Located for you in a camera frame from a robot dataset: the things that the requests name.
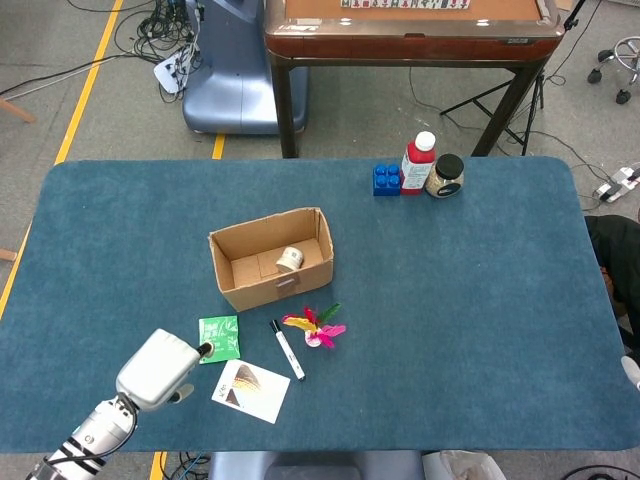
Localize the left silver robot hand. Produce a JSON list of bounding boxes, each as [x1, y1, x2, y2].
[[115, 328, 216, 412]]

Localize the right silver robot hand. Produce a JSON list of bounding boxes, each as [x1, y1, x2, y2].
[[621, 354, 640, 390]]

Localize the green tea bag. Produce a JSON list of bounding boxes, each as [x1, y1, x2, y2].
[[198, 315, 241, 365]]

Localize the white printed card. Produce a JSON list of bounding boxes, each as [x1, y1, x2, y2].
[[211, 358, 292, 425]]

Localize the black white marker pen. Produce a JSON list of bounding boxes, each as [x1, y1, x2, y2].
[[269, 319, 307, 382]]

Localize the white plastic jar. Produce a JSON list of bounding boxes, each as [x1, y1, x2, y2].
[[274, 246, 306, 274]]

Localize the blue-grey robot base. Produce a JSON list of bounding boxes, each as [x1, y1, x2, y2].
[[182, 0, 310, 136]]

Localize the open cardboard box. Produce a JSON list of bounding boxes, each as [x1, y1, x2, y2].
[[208, 207, 335, 313]]

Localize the feather shuttlecock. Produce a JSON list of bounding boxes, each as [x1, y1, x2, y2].
[[281, 302, 347, 350]]

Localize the clear plastic bag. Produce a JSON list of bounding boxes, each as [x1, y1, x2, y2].
[[421, 449, 506, 480]]

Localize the person in dark clothes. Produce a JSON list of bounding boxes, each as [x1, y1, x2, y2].
[[583, 214, 640, 351]]

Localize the white floor power strip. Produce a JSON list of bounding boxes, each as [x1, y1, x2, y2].
[[594, 181, 624, 204], [610, 166, 640, 188]]

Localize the grey robot torso base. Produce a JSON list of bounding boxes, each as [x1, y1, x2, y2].
[[207, 450, 426, 480]]

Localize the blue table mat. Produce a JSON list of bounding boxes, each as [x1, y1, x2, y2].
[[0, 156, 640, 454]]

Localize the glass jar black lid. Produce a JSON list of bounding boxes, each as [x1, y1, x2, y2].
[[424, 153, 466, 200]]

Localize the black tripod stand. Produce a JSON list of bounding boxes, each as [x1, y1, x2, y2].
[[439, 0, 587, 156]]

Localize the red juice bottle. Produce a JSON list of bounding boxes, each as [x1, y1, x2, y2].
[[399, 130, 437, 196]]

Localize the blue building block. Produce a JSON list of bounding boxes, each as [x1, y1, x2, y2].
[[372, 163, 403, 197]]

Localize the white power strip with plugs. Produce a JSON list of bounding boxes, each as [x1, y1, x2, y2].
[[153, 49, 194, 94]]

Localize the chrome rolling stool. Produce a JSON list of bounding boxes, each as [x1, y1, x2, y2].
[[587, 35, 640, 105]]

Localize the brown mahjong table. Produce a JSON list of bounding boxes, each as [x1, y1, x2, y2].
[[263, 0, 565, 160]]

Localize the mahjong tile row faces showing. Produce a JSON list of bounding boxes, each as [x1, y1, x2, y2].
[[341, 0, 471, 10]]

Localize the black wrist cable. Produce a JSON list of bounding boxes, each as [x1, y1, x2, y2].
[[64, 394, 139, 459]]

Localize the black floor cable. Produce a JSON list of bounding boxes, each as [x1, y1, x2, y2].
[[0, 52, 156, 97]]

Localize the black cable bundle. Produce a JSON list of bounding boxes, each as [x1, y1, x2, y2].
[[114, 0, 201, 64]]

